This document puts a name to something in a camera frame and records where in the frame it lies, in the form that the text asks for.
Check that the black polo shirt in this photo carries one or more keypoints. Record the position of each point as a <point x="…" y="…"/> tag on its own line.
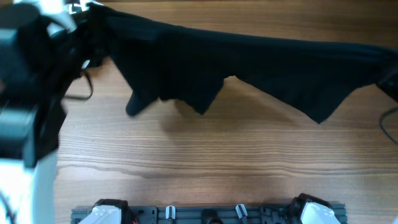
<point x="162" y="61"/>

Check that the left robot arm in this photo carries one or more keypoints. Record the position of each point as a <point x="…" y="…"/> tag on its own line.
<point x="44" y="49"/>

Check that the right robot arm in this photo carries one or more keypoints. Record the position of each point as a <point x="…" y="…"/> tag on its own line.
<point x="306" y="209"/>

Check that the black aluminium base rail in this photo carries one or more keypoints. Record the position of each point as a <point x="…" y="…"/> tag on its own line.
<point x="266" y="214"/>

